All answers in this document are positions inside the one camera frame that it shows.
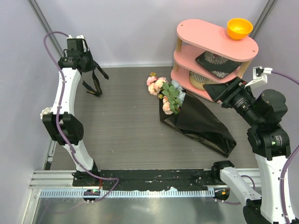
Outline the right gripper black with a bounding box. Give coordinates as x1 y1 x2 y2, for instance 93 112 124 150
203 75 262 124

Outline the black ribbon with gold lettering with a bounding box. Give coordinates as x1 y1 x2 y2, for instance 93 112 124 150
82 61 109 97

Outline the flower bouquet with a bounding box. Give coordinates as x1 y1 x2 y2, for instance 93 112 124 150
146 72 236 157

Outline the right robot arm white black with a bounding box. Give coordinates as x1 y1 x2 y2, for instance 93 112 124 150
204 77 299 224

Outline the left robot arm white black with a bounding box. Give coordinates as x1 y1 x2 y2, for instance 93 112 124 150
41 35 100 186

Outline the white ribbed vase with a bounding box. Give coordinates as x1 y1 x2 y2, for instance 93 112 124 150
40 107 52 119

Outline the beige ceramic bowl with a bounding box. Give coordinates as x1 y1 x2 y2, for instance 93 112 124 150
189 71 216 91

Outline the black floral square plate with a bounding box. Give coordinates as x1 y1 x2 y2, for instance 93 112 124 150
195 51 242 79

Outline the pink three-tier shelf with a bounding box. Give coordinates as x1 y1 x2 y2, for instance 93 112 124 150
171 19 259 100

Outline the orange plastic bowl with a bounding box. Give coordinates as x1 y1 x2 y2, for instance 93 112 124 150
227 18 253 40

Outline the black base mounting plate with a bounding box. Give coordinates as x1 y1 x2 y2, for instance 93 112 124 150
72 169 225 191

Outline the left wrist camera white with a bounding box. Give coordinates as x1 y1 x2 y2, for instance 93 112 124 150
67 35 86 52

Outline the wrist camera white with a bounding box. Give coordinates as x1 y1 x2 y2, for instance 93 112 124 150
245 66 273 89
67 35 86 52

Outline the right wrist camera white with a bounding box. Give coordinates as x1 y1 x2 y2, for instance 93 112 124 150
245 66 273 89

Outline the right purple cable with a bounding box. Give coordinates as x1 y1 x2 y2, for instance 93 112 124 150
221 70 299 224

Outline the aluminium frame rail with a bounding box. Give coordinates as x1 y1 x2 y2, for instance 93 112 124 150
27 0 76 189

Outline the white slotted cable duct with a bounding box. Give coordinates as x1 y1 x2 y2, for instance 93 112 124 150
40 188 214 198

